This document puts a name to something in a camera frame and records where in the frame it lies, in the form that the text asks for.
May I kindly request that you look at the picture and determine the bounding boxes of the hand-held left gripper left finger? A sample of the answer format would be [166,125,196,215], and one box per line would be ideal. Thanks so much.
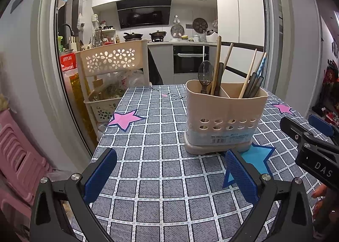
[30,148,118,242]

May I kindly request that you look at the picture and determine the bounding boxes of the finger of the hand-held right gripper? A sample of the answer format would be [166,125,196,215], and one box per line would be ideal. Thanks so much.
[308,114,339,140]
[280,117,313,147]

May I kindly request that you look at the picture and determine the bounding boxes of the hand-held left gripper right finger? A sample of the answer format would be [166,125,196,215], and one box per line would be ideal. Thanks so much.
[225,149,314,242]

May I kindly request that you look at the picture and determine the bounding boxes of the blue patterned chopstick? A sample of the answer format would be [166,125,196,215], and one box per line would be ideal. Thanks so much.
[254,52,268,78]

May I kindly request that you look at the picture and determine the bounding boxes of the beige plastic utensil holder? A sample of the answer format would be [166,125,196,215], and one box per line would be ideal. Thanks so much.
[185,79,269,154]

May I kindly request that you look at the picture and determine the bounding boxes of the person's right hand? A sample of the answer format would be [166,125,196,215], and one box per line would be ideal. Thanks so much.
[311,185,330,199]

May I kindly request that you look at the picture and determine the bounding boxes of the pink star sticker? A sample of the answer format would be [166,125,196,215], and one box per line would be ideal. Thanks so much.
[107,110,146,131]
[270,102,294,115]

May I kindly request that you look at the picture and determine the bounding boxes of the blue star sticker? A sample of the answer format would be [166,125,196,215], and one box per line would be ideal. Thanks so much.
[222,143,275,189]

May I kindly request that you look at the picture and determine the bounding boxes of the red toys on shelf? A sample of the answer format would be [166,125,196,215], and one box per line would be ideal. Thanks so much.
[313,59,339,126]

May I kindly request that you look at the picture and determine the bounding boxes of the grey checkered tablecloth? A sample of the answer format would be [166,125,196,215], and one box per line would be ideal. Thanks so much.
[57,84,339,242]

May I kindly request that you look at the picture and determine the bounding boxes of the yellow oil bottle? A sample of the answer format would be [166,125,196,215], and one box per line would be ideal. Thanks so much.
[69,71,94,139]

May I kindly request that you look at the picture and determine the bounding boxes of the pink plastic stool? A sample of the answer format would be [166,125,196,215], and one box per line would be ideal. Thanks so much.
[0,111,53,218]

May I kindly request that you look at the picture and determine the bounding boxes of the white plastic bag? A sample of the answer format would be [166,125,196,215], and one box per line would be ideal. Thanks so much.
[106,69,145,87]

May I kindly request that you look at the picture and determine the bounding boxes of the red plastic basket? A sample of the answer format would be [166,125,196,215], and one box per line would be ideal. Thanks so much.
[60,53,78,71]

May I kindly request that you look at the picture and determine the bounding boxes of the white refrigerator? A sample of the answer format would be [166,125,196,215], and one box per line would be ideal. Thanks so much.
[216,0,267,49]

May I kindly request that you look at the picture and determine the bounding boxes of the black built-in oven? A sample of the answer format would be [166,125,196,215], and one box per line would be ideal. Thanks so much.
[173,45,210,75]

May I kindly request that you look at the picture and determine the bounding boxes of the beige flower-cutout storage cart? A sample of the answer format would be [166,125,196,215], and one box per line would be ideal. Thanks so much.
[75,39,153,123]

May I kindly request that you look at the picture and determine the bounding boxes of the white spice rack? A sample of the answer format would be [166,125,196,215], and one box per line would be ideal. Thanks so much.
[94,27,117,45]

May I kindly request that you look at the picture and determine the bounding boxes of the round dark hanging pan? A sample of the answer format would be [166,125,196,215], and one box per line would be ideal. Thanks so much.
[192,18,207,32]

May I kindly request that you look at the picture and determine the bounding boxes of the black wok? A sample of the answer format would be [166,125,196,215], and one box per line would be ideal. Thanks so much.
[123,32,144,40]

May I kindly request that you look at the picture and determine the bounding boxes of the black kitchen faucet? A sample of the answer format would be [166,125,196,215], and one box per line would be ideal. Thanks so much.
[62,23,75,38]

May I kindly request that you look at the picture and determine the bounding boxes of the black cooking pot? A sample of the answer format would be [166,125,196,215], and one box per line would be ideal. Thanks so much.
[149,30,167,40]

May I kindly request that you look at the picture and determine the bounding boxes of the round metal rack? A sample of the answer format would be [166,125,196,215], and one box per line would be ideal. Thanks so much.
[170,24,184,37]

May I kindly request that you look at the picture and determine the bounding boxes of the black range hood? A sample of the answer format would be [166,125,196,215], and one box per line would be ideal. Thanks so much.
[117,0,172,29]

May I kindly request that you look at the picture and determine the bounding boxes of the black wall panel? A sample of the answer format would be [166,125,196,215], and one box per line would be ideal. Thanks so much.
[9,0,27,13]

